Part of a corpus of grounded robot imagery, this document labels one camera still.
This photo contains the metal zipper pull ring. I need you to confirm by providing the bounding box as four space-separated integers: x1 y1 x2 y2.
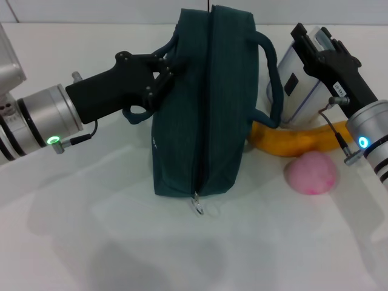
190 192 206 216

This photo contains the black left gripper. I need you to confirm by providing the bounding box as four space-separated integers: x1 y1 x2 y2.
65 51 187 125

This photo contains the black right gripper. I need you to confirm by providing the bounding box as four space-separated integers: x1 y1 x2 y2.
290 22 380 118

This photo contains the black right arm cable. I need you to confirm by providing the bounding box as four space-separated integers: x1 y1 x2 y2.
318 95 363 166

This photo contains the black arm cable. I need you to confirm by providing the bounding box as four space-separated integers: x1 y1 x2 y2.
48 119 98 154
318 95 363 166

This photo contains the yellow banana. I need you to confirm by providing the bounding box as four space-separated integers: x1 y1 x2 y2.
247 119 354 158

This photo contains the dark blue fabric lunch bag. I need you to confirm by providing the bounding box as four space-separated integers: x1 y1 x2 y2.
121 4 284 198

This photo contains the clear blue-rimmed food container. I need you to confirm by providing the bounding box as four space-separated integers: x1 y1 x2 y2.
266 25 337 128

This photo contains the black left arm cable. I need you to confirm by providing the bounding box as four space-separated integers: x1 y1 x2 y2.
48 119 98 154

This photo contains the white tablecloth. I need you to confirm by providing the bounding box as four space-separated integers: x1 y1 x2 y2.
0 22 388 291

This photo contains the pink peach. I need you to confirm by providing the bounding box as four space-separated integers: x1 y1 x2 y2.
283 151 337 196

